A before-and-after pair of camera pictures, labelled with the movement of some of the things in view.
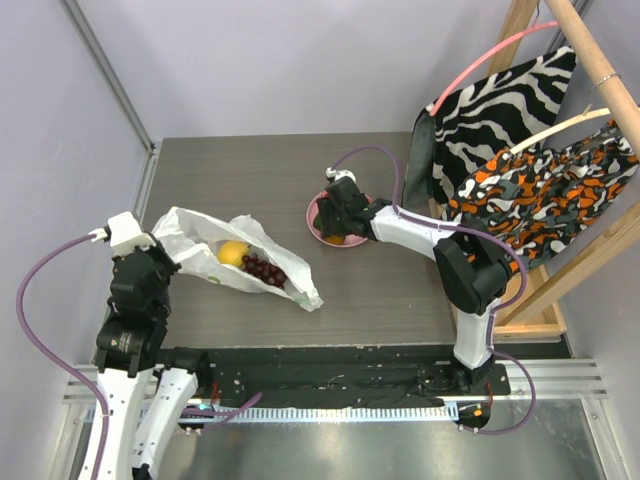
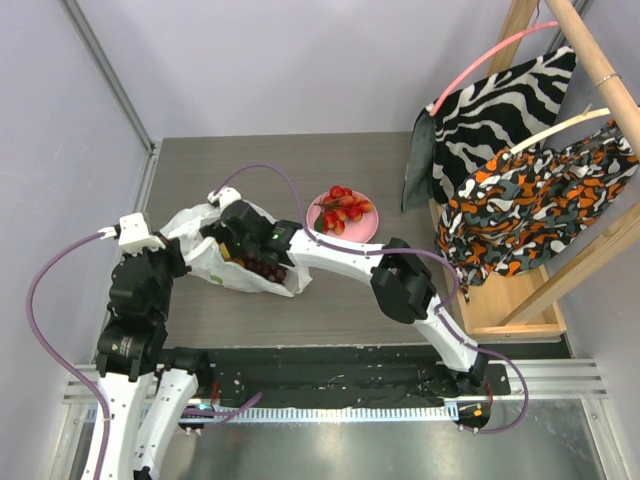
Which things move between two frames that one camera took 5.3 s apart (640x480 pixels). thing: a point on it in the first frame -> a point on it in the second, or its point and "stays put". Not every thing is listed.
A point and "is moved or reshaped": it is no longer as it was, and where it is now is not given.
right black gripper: [331, 209] -> [220, 232]
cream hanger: [585, 114] stays put
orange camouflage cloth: [539, 200] stays put
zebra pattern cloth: [507, 110] stays put
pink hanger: [487, 60] stays put
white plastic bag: [197, 240] is moved or reshaped
